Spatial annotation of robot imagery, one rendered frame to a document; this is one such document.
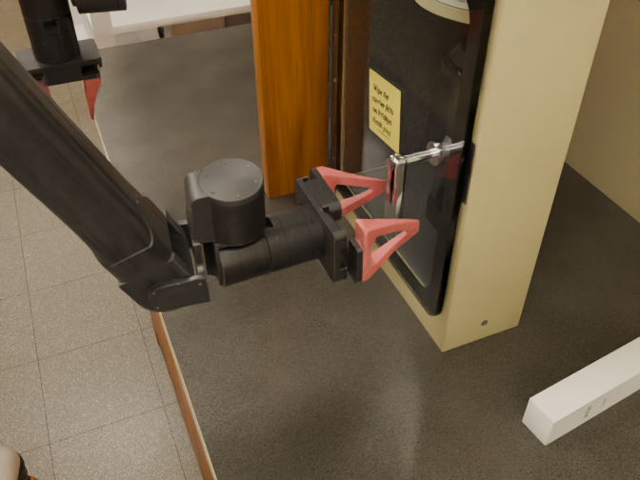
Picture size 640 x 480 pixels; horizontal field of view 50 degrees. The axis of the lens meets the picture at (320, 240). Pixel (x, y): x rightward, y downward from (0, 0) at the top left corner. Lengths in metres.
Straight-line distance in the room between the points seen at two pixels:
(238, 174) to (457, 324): 0.35
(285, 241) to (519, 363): 0.35
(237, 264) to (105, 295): 1.70
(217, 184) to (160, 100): 0.76
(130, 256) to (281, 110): 0.44
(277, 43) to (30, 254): 1.77
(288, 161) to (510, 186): 0.42
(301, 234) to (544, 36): 0.28
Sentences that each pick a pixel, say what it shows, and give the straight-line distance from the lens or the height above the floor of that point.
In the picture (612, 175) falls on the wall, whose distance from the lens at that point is 1.18.
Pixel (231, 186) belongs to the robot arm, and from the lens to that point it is 0.60.
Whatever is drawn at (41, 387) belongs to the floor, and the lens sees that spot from 2.13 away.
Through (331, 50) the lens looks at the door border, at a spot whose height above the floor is 1.20.
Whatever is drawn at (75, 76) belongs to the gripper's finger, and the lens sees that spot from 0.96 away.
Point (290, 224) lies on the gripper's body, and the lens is 0.66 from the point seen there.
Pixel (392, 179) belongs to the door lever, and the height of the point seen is 1.18.
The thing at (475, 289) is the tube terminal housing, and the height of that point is 1.04.
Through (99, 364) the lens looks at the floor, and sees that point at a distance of 2.13.
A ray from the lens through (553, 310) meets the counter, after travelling 0.94.
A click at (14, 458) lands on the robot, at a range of 1.70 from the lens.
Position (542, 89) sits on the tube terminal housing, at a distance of 0.67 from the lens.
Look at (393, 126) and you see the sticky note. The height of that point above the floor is 1.18.
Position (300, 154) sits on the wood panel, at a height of 1.01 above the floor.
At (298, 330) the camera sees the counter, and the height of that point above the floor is 0.94.
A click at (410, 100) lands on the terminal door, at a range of 0.73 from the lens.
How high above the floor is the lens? 1.59
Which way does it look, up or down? 41 degrees down
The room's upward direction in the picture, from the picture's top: straight up
